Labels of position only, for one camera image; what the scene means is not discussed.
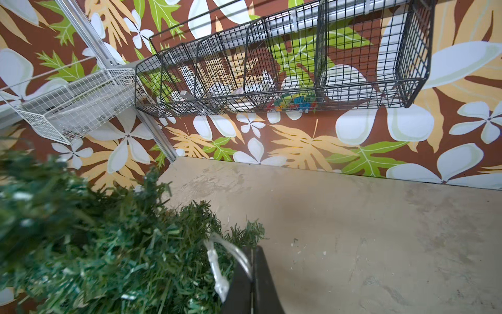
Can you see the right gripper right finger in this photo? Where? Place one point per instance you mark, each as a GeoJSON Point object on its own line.
{"type": "Point", "coordinates": [265, 296]}

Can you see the small green christmas tree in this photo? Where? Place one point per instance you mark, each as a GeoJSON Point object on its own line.
{"type": "Point", "coordinates": [76, 249]}

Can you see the white wire basket left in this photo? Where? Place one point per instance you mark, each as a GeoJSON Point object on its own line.
{"type": "Point", "coordinates": [72, 111]}

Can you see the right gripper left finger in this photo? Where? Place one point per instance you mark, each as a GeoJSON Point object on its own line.
{"type": "Point", "coordinates": [239, 298]}

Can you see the black wire basket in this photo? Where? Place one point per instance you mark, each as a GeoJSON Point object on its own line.
{"type": "Point", "coordinates": [349, 54]}

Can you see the clear string lights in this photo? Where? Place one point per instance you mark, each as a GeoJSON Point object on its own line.
{"type": "Point", "coordinates": [221, 281]}

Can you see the colourful items in basket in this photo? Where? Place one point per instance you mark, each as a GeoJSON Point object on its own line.
{"type": "Point", "coordinates": [293, 102]}

